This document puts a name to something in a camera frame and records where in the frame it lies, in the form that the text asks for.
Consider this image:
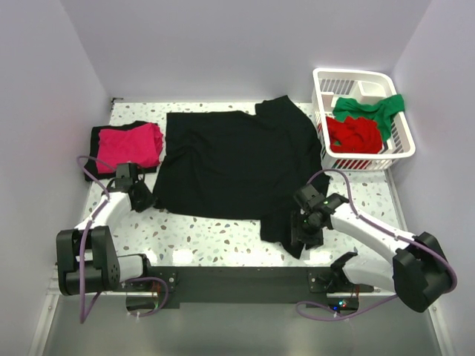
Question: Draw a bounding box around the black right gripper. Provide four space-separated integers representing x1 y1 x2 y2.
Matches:
290 211 324 251

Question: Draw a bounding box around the folded pink t shirt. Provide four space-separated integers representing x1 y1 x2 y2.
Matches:
96 122 163 174

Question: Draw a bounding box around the red t shirt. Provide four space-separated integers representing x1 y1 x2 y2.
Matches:
326 116 383 154

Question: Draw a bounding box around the green t shirt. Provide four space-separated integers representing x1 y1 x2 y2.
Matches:
332 94 405 142

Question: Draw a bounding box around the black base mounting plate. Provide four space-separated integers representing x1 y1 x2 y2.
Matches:
117 266 373 309

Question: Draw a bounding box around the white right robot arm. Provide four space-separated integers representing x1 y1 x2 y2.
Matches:
291 184 456 312

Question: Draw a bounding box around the folded black t shirt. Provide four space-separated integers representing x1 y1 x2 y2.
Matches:
85 121 159 182

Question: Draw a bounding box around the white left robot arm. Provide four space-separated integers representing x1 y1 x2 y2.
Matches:
56 162 154 295

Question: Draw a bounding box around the white plastic laundry basket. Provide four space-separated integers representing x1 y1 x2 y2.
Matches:
312 68 416 171

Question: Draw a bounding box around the black t shirt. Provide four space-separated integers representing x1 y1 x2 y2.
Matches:
85 121 159 182
153 96 330 258

